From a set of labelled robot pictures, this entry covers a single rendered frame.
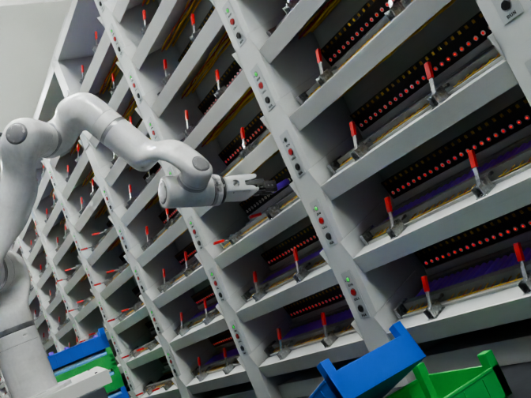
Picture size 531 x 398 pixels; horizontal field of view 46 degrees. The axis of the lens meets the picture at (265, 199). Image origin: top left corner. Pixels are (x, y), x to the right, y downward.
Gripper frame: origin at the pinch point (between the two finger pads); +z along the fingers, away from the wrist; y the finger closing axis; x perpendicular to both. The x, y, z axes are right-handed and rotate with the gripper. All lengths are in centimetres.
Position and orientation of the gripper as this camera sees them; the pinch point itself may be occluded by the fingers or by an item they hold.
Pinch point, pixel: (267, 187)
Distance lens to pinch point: 179.0
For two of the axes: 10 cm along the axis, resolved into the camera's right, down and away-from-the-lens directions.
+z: 8.6, -0.5, 5.1
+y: -4.6, 3.4, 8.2
